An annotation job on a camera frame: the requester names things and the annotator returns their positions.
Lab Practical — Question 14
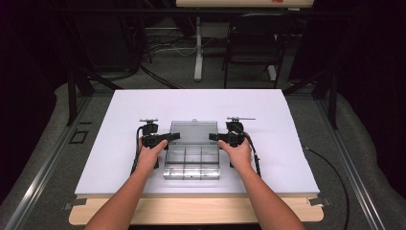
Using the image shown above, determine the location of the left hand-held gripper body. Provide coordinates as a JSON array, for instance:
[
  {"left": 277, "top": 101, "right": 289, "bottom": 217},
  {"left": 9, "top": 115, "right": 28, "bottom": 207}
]
[{"left": 137, "top": 118, "right": 161, "bottom": 150}]

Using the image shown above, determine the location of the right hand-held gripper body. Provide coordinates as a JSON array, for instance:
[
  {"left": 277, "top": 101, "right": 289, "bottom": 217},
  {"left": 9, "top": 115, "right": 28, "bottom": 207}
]
[{"left": 225, "top": 116, "right": 257, "bottom": 149}]

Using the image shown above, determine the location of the clear plastic compartment box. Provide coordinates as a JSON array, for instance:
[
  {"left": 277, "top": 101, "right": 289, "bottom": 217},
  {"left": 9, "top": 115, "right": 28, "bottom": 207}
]
[{"left": 163, "top": 119, "right": 221, "bottom": 181}]

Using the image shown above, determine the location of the person's right hand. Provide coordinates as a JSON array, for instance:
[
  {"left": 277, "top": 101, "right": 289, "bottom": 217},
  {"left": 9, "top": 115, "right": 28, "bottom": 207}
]
[{"left": 217, "top": 132, "right": 254, "bottom": 173}]

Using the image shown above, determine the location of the person's left hand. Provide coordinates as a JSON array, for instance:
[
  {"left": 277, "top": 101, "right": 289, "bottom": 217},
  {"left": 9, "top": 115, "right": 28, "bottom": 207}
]
[{"left": 137, "top": 139, "right": 169, "bottom": 175}]

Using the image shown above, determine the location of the light wooden table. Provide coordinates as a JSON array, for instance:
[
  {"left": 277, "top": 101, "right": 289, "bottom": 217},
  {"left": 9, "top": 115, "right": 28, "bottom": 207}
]
[{"left": 68, "top": 193, "right": 325, "bottom": 226}]

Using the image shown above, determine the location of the black folding chair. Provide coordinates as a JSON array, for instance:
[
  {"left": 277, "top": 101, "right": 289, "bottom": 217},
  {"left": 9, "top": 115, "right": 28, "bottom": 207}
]
[{"left": 222, "top": 12, "right": 296, "bottom": 89}]

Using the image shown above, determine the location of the left hand-held gripper cable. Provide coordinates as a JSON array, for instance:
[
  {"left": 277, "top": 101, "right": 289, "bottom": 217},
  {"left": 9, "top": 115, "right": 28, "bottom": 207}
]
[{"left": 129, "top": 125, "right": 146, "bottom": 176}]

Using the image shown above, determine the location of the hand-held gripper cable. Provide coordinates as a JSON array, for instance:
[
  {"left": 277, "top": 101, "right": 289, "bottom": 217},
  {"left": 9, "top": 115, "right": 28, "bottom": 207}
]
[
  {"left": 129, "top": 125, "right": 146, "bottom": 176},
  {"left": 243, "top": 131, "right": 262, "bottom": 178}
]

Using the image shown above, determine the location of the right hand-held gripper cable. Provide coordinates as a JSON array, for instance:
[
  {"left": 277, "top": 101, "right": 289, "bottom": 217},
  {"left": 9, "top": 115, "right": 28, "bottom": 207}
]
[{"left": 243, "top": 131, "right": 262, "bottom": 178}]

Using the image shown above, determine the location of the thick black floor cable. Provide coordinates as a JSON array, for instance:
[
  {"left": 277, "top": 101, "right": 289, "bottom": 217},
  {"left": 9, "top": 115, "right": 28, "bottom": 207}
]
[{"left": 139, "top": 63, "right": 185, "bottom": 90}]

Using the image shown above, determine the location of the black metal frame stand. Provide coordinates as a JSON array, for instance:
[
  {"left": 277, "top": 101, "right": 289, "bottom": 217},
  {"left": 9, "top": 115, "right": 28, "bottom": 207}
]
[
  {"left": 65, "top": 61, "right": 124, "bottom": 127},
  {"left": 282, "top": 68, "right": 339, "bottom": 130}
]

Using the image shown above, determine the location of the bundle of floor cables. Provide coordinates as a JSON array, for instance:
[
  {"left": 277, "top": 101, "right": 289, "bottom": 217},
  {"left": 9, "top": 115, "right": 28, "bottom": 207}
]
[{"left": 145, "top": 32, "right": 218, "bottom": 59}]

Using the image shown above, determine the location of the metal floor rail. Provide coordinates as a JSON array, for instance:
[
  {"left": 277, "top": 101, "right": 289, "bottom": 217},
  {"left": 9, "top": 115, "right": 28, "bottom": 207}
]
[
  {"left": 314, "top": 99, "right": 387, "bottom": 230},
  {"left": 4, "top": 95, "right": 94, "bottom": 230}
]

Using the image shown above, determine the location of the thin black floor cable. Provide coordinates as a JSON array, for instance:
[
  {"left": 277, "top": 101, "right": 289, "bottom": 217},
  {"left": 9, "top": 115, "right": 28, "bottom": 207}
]
[{"left": 302, "top": 146, "right": 350, "bottom": 230}]

